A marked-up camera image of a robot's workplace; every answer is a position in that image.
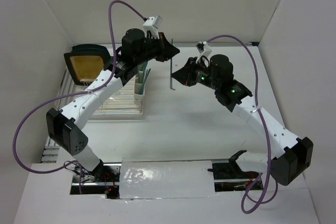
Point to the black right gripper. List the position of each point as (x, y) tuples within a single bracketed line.
[(185, 74)]

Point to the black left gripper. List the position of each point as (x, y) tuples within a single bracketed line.
[(166, 50)]

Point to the teal chopstick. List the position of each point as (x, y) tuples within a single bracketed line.
[(171, 71), (146, 74)]

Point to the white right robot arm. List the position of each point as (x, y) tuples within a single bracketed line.
[(290, 155)]

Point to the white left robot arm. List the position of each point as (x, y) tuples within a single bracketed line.
[(65, 125)]

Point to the cream utensil holder near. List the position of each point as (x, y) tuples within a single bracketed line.
[(139, 87)]

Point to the clear dish rack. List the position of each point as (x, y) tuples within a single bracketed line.
[(121, 105)]

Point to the black framed yellow plate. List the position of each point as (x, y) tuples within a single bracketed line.
[(85, 62)]

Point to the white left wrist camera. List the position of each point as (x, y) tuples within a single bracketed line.
[(151, 26)]

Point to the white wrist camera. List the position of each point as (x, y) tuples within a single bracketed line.
[(151, 26), (204, 50)]

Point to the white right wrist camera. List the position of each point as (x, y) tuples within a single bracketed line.
[(204, 50)]

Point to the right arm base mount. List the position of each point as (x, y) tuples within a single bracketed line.
[(228, 176)]

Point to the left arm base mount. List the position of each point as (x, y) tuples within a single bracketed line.
[(106, 183)]

